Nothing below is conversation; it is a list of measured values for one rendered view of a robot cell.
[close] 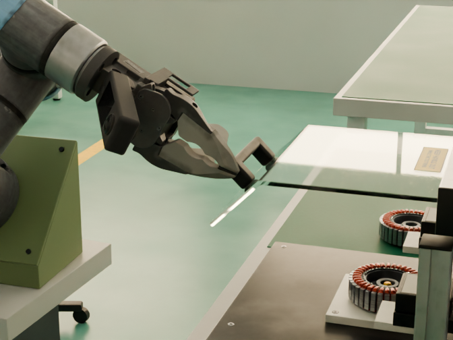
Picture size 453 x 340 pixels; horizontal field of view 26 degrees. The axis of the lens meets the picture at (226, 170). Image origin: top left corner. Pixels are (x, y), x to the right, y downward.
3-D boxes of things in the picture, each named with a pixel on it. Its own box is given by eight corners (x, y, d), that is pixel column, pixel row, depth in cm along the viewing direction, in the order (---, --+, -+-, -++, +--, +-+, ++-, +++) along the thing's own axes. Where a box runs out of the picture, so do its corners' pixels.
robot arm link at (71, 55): (62, 29, 112) (34, 87, 115) (94, 51, 112) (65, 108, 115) (90, 19, 119) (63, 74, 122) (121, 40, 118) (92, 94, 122)
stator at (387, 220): (372, 245, 171) (373, 224, 170) (385, 223, 181) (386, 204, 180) (437, 253, 168) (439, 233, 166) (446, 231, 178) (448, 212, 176)
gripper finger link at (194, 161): (249, 162, 118) (185, 120, 118) (234, 177, 112) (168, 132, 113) (236, 183, 119) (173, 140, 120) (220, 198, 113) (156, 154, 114)
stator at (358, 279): (345, 313, 139) (346, 289, 138) (350, 280, 149) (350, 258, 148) (426, 319, 137) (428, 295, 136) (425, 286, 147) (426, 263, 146)
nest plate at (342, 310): (325, 322, 139) (325, 314, 138) (345, 280, 152) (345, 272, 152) (432, 336, 134) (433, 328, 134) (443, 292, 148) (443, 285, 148)
